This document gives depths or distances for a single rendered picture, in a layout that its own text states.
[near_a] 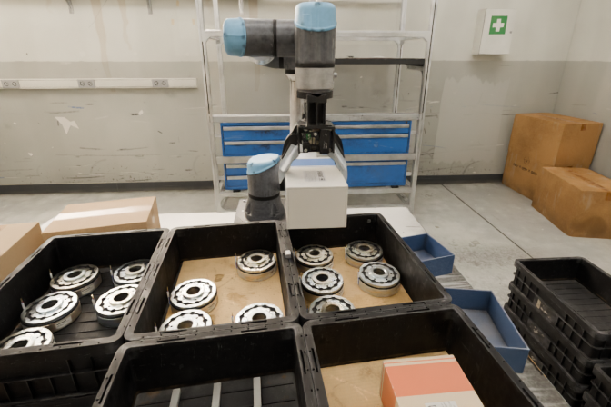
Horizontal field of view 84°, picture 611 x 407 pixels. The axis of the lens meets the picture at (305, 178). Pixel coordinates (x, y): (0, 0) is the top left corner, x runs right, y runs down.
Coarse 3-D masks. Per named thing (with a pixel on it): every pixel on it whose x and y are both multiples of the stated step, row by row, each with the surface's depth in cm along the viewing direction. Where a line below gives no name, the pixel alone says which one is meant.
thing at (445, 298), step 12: (348, 216) 99; (360, 216) 99; (288, 240) 86; (396, 240) 87; (408, 252) 81; (420, 264) 76; (432, 276) 72; (300, 288) 68; (444, 288) 68; (300, 300) 65; (432, 300) 65; (444, 300) 65; (300, 312) 62; (324, 312) 62; (336, 312) 62; (348, 312) 62; (360, 312) 62; (372, 312) 62; (300, 324) 62
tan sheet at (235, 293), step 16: (192, 272) 90; (208, 272) 90; (224, 272) 90; (224, 288) 84; (240, 288) 84; (256, 288) 84; (272, 288) 84; (224, 304) 78; (240, 304) 78; (224, 320) 74
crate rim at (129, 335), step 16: (208, 224) 94; (224, 224) 94; (240, 224) 94; (256, 224) 95; (160, 256) 79; (288, 272) 73; (288, 288) 68; (144, 304) 64; (256, 320) 60; (272, 320) 60; (288, 320) 60; (128, 336) 57; (144, 336) 57; (160, 336) 57
